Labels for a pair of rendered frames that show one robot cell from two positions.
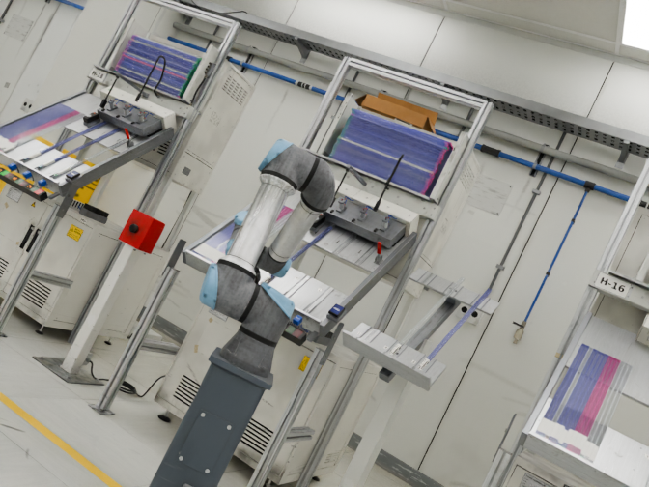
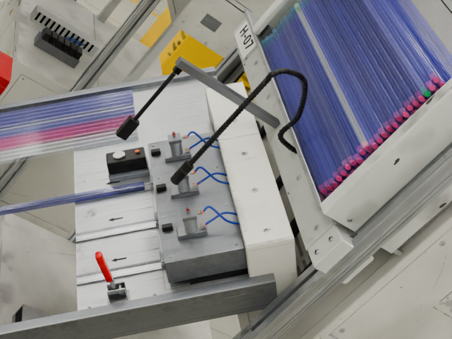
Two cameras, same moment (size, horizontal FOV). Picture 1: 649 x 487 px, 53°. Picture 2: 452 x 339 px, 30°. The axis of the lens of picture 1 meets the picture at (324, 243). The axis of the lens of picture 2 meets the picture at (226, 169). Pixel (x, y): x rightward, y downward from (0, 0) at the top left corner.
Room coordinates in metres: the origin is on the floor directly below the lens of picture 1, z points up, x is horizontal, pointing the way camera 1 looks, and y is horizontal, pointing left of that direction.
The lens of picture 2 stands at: (1.68, -0.87, 1.84)
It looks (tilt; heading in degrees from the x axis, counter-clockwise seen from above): 23 degrees down; 33
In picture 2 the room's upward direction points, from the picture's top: 43 degrees clockwise
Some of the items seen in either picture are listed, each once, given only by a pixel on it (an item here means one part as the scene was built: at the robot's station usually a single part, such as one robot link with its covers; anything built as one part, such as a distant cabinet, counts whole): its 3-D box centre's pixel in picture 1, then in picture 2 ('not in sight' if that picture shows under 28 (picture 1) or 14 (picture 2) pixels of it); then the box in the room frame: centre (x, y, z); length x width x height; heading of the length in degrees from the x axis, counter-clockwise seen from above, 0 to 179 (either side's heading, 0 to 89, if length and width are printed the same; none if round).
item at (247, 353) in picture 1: (251, 349); not in sight; (1.87, 0.05, 0.60); 0.15 x 0.15 x 0.10
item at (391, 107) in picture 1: (412, 116); not in sight; (3.29, -0.11, 1.82); 0.68 x 0.30 x 0.20; 65
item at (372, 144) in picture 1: (390, 154); (360, 72); (2.97, -0.09, 1.52); 0.51 x 0.13 x 0.27; 65
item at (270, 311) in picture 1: (268, 310); not in sight; (1.87, 0.06, 0.72); 0.13 x 0.12 x 0.14; 101
